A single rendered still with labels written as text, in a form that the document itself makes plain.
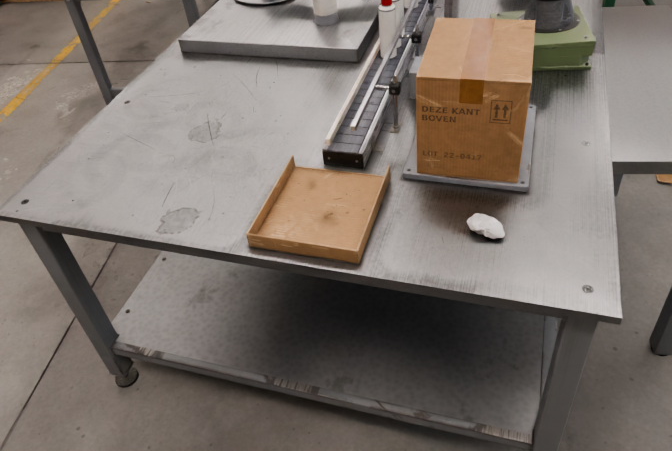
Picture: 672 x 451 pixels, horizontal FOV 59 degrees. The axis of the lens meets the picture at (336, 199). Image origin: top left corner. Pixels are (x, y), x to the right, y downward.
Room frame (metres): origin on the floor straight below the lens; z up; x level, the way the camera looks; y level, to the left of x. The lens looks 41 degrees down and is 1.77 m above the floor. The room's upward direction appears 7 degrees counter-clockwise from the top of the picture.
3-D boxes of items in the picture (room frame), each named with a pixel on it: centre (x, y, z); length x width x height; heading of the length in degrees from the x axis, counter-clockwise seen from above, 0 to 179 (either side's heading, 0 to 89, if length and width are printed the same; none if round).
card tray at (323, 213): (1.06, 0.03, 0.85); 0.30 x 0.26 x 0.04; 158
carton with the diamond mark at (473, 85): (1.23, -0.37, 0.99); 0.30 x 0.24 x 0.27; 160
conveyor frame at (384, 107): (1.98, -0.33, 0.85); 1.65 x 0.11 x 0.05; 158
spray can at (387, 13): (1.69, -0.22, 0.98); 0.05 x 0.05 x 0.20
